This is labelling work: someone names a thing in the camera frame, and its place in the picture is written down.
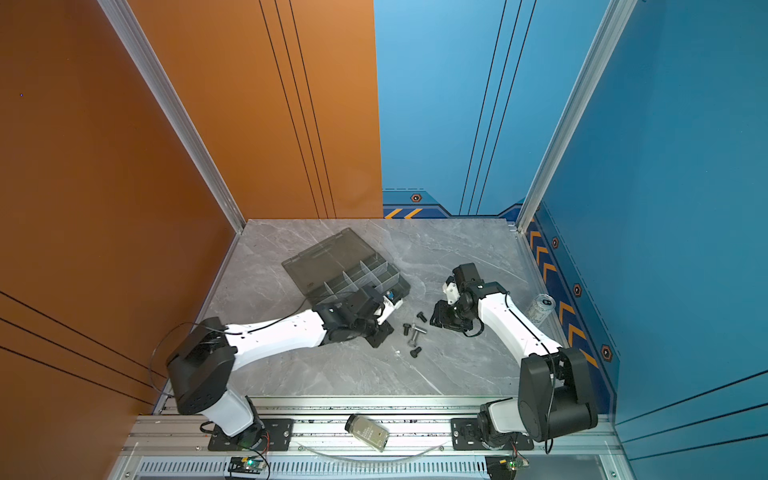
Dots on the pile of screws and nuts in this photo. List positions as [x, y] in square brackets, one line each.
[414, 333]

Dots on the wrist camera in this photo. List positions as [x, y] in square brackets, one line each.
[390, 304]
[451, 292]

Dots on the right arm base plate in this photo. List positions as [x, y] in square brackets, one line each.
[476, 434]

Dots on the small glass jar on rail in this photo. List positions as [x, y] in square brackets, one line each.
[367, 431]

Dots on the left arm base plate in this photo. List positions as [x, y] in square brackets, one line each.
[268, 435]

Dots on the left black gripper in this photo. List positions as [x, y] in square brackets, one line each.
[385, 330]

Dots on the grey plastic organizer box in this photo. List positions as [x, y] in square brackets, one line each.
[339, 266]

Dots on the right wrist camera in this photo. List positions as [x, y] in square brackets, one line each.
[451, 292]

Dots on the left green circuit board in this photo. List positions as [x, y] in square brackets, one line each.
[249, 467]

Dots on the silver drink can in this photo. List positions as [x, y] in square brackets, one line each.
[540, 309]

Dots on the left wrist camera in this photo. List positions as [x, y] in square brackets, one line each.
[390, 304]

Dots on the right circuit board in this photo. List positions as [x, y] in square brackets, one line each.
[505, 467]

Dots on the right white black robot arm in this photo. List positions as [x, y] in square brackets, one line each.
[555, 394]

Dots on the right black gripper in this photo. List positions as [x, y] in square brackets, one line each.
[441, 317]

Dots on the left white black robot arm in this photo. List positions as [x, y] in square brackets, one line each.
[200, 367]

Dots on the aluminium front rail frame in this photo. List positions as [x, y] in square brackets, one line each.
[353, 437]

